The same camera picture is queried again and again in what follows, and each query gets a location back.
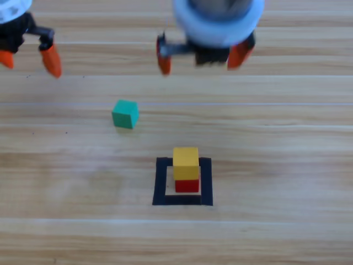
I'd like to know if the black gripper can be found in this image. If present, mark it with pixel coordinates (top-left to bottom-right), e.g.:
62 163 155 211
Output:
0 12 62 79
156 31 256 76

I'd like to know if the yellow wooden cube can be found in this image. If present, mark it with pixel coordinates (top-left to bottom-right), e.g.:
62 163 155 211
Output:
173 147 200 181

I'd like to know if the green wooden cube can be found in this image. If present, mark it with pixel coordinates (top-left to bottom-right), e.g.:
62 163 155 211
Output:
111 99 140 130

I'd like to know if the black tape square outline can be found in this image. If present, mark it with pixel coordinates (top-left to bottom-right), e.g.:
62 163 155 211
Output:
152 157 214 206

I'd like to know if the red wooden cube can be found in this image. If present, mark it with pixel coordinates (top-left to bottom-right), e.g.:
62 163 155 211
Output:
175 178 200 193

